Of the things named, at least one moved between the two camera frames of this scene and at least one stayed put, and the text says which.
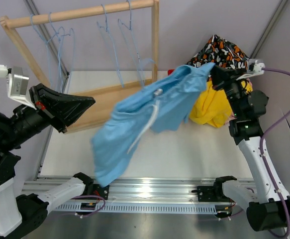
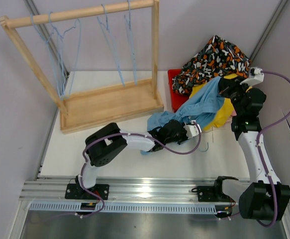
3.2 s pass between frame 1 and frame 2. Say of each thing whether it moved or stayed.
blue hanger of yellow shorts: stayed
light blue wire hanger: moved
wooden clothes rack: stayed
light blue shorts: moved
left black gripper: moved
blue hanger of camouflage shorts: moved
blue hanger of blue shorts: moved
